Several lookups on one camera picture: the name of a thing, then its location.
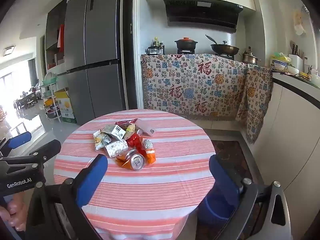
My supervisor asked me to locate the white kitchen counter cabinet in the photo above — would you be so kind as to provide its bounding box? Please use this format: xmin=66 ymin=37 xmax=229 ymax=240
xmin=250 ymin=72 xmax=320 ymax=240

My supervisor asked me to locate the open shelf cabinet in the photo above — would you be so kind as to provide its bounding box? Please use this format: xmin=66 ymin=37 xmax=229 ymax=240
xmin=45 ymin=4 xmax=67 ymax=70

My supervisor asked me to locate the seasoning bottle rack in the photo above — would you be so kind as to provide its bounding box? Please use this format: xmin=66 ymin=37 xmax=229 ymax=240
xmin=151 ymin=37 xmax=165 ymax=55

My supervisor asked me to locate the silver soda can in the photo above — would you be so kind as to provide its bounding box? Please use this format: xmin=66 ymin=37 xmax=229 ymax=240
xmin=125 ymin=149 xmax=146 ymax=171

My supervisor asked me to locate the yellow cardboard box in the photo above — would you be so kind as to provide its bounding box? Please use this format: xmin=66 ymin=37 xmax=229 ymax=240
xmin=54 ymin=87 xmax=77 ymax=124

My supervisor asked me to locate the person's left hand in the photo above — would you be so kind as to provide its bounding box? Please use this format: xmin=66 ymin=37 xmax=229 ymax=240
xmin=0 ymin=195 xmax=26 ymax=233

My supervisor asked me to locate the black clay pot orange lid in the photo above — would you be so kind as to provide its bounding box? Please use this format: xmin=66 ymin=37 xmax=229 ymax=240
xmin=174 ymin=37 xmax=198 ymax=51

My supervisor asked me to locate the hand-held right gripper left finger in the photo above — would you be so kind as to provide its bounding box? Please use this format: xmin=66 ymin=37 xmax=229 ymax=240
xmin=25 ymin=154 xmax=108 ymax=240

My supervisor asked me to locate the white storage rack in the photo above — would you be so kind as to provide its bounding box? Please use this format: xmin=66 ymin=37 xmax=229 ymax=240
xmin=40 ymin=72 xmax=62 ymax=123

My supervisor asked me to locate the black gas stove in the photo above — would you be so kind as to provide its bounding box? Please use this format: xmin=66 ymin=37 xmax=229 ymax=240
xmin=178 ymin=49 xmax=235 ymax=60

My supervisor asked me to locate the steel cooking pot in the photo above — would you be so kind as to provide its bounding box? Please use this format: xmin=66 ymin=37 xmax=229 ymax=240
xmin=239 ymin=51 xmax=262 ymax=64

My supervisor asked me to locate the long red snack packet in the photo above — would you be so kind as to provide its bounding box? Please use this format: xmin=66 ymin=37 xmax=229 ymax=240
xmin=126 ymin=133 xmax=147 ymax=155

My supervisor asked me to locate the steel wok with lid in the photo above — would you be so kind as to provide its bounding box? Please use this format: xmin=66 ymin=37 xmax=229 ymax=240
xmin=205 ymin=34 xmax=240 ymax=55

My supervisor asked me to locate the black range hood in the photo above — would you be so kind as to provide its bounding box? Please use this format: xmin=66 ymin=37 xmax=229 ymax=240
xmin=163 ymin=0 xmax=244 ymax=33

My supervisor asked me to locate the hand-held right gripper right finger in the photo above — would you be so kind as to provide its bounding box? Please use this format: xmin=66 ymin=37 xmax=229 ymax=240
xmin=209 ymin=154 xmax=293 ymax=240

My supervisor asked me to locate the yellow white chip bag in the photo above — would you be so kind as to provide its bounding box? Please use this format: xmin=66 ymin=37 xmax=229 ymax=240
xmin=93 ymin=129 xmax=112 ymax=150

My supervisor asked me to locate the red foil wrapper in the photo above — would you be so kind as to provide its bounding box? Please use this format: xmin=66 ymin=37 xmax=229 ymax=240
xmin=115 ymin=118 xmax=138 ymax=130

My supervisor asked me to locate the yellow green food bag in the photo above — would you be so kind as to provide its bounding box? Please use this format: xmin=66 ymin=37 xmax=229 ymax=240
xmin=269 ymin=52 xmax=292 ymax=72

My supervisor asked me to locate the square ceiling light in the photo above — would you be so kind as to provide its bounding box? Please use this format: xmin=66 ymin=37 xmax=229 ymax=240
xmin=3 ymin=45 xmax=16 ymax=57

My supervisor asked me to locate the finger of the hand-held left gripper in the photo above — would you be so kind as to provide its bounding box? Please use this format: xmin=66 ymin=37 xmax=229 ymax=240
xmin=29 ymin=139 xmax=62 ymax=165
xmin=0 ymin=131 xmax=32 ymax=155

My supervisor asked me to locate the grey refrigerator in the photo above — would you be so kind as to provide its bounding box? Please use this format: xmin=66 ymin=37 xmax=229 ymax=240
xmin=57 ymin=0 xmax=125 ymax=125

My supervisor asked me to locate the hanging wall bag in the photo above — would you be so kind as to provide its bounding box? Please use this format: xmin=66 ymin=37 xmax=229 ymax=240
xmin=292 ymin=5 xmax=308 ymax=36

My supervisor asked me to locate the narrow printed blanket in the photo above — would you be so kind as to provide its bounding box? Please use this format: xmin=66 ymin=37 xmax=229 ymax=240
xmin=235 ymin=64 xmax=273 ymax=144

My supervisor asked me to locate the orange plastic bottle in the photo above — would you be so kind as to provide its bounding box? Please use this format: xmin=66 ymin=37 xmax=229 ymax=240
xmin=142 ymin=139 xmax=157 ymax=165

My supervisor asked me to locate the clear plastic packet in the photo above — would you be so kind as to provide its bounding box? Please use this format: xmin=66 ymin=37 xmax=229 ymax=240
xmin=135 ymin=119 xmax=156 ymax=137

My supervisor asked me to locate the white yellow candy packet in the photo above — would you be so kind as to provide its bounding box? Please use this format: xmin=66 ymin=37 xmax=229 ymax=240
xmin=124 ymin=126 xmax=137 ymax=140

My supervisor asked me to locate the pink striped tablecloth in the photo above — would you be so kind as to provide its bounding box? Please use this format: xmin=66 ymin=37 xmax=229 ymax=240
xmin=54 ymin=109 xmax=216 ymax=240

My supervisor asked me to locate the white knife holder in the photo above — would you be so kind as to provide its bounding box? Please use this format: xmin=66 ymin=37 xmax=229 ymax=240
xmin=289 ymin=41 xmax=305 ymax=74

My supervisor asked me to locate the wide printed blanket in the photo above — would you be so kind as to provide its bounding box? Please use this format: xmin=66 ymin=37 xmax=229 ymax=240
xmin=140 ymin=53 xmax=248 ymax=121

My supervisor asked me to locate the dark dining table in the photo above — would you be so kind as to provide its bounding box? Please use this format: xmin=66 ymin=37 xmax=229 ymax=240
xmin=15 ymin=91 xmax=39 ymax=109

